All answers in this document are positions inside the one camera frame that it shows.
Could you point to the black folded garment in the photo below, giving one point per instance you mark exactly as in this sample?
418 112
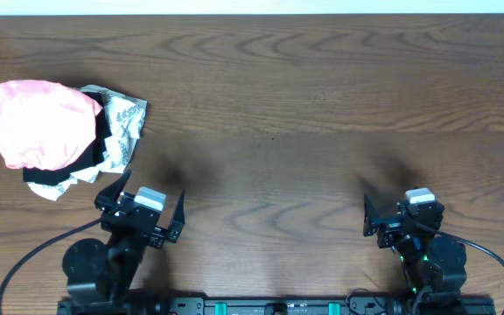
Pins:
62 132

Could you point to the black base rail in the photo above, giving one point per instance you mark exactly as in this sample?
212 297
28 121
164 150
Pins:
356 304

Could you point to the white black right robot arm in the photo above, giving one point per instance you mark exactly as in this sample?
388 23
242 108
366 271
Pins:
433 265

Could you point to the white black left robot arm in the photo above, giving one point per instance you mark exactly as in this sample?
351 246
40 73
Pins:
99 274

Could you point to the pink t-shirt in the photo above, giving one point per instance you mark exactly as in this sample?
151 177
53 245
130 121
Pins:
14 97

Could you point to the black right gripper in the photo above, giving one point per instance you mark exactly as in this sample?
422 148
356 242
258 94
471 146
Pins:
392 225

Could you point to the white leaf-patterned garment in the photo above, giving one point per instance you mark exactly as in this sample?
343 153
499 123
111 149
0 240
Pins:
119 127

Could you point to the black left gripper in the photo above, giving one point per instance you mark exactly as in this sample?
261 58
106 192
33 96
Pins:
136 217

